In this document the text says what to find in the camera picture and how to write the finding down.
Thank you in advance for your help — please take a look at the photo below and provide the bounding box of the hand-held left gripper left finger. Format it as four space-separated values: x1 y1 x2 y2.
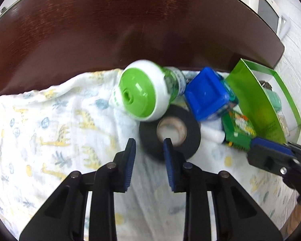
19 138 136 241

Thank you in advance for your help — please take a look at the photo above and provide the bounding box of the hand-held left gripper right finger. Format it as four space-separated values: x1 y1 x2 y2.
164 138 283 241

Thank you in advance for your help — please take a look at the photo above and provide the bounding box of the black tape roll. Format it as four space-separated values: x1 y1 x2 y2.
139 105 201 161

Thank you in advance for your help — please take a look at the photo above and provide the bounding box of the small green box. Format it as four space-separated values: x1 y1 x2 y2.
221 108 257 152

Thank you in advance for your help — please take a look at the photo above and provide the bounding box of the green label water bottle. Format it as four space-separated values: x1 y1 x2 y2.
262 80 290 136

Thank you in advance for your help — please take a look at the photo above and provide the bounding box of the green cardboard box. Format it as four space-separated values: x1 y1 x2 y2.
226 58 301 144

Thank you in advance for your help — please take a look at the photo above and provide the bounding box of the green white lidded bottle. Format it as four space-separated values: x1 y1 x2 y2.
110 60 187 123

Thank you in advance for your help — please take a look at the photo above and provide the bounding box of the blue square bottle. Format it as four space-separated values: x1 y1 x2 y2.
184 67 240 122

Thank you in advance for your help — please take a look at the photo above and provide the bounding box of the person's right forearm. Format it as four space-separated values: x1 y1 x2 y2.
287 202 301 237

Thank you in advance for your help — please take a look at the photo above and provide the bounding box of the giraffe print blanket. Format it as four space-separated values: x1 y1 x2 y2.
0 68 300 241

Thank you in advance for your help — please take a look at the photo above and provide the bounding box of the dark wooden headboard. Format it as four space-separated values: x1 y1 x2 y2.
0 0 285 103

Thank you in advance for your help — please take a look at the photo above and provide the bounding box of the white plastic frame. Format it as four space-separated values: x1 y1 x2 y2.
276 15 291 42

